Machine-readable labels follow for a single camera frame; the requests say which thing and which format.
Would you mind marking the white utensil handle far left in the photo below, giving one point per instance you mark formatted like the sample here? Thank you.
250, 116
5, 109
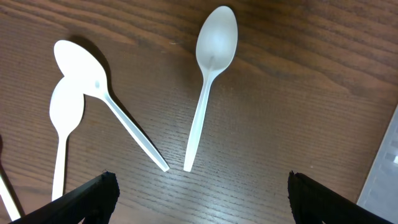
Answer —
9, 202

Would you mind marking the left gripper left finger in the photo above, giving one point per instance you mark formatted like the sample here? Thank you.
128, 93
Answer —
92, 202

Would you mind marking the white spoon crossing handle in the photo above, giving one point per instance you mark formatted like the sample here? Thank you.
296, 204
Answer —
89, 76

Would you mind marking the white spoon far left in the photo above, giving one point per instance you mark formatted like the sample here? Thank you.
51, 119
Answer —
66, 111

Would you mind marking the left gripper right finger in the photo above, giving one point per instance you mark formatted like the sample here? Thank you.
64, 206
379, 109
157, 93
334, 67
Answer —
313, 203

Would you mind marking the clear plastic basket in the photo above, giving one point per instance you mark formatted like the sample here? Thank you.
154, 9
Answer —
379, 193

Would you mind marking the translucent white spoon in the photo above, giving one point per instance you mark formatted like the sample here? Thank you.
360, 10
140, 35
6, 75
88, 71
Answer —
215, 50

